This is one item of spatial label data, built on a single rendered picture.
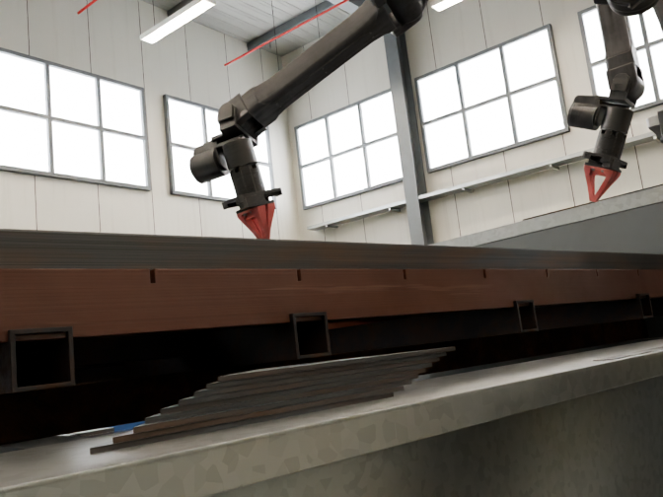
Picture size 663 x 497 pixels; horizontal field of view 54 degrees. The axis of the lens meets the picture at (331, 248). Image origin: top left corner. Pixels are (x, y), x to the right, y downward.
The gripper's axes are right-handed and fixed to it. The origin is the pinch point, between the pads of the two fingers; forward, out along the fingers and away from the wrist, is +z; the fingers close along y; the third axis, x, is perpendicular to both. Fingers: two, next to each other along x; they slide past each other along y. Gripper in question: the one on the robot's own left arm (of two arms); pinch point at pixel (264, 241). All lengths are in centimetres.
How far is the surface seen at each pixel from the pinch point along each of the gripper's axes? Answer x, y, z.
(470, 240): -23, -99, 15
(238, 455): 60, 56, 16
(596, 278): 42, -40, 24
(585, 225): 16, -98, 18
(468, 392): 60, 31, 21
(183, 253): 36, 40, 1
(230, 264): 36, 35, 3
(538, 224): 2, -99, 15
